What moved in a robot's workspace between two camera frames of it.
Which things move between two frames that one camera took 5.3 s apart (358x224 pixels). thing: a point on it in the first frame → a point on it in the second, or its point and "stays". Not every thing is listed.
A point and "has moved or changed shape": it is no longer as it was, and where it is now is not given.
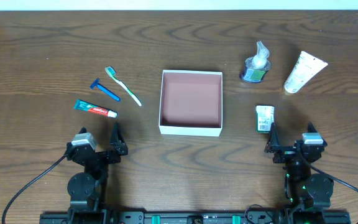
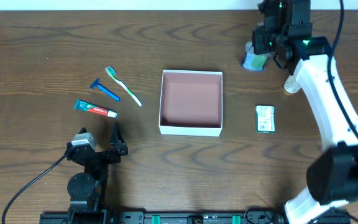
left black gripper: (100, 154) stays
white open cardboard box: (191, 102) stays
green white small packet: (264, 117) stays
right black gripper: (291, 151) → (260, 42)
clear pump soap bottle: (257, 66) has moved or changed shape
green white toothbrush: (112, 72) stays
